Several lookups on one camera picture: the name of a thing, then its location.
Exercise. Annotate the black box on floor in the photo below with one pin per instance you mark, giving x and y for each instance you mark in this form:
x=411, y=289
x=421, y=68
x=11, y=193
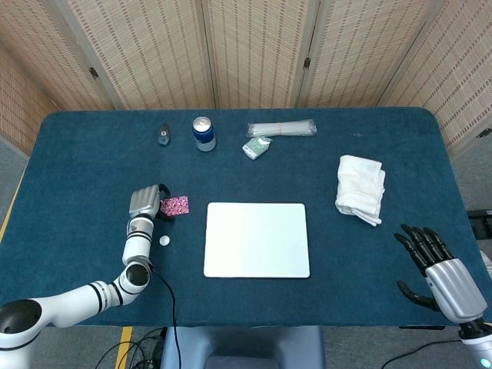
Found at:
x=480, y=215

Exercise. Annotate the bamboo folding screen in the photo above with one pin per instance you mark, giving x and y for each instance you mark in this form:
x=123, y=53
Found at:
x=253, y=50

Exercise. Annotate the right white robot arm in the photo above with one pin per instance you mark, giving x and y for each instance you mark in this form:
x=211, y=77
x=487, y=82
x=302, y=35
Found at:
x=478, y=346

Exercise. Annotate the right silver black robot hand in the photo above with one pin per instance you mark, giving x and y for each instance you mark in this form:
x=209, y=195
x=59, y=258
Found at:
x=453, y=286

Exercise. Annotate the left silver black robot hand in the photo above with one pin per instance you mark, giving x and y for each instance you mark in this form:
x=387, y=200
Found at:
x=145, y=201

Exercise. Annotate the white rectangular board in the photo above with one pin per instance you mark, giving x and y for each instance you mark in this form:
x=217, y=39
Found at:
x=256, y=240

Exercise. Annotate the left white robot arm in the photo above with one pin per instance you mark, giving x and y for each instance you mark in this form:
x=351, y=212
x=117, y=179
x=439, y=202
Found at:
x=69, y=300

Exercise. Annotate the green white tissue pack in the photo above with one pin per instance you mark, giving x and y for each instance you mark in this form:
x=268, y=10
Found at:
x=255, y=147

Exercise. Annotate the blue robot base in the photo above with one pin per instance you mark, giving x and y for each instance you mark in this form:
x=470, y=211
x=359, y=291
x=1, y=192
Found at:
x=242, y=346

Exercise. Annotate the blue soda can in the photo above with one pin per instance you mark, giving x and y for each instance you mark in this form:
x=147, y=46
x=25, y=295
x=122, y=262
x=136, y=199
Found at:
x=203, y=136

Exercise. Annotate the small white round cap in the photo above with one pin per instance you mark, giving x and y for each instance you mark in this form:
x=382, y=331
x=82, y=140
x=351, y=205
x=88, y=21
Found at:
x=164, y=240

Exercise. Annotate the small dark oval device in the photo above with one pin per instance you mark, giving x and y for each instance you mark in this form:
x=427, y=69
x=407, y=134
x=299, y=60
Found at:
x=163, y=135

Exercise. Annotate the white folded towel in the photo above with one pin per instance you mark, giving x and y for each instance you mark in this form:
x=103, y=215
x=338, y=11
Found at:
x=359, y=188

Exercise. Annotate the black screen hinge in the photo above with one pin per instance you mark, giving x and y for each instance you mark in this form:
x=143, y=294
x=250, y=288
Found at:
x=484, y=133
x=93, y=73
x=306, y=62

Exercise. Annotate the white sneaker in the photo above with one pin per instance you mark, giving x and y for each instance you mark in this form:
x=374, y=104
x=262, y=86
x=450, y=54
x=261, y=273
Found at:
x=487, y=261

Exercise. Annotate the clear pack of straws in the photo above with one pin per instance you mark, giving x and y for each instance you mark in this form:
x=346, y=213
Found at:
x=282, y=128

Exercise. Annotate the pink patterned card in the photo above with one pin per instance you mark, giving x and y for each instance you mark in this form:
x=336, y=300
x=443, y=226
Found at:
x=176, y=205

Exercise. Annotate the blue tablecloth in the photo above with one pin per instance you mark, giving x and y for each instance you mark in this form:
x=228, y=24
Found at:
x=269, y=180

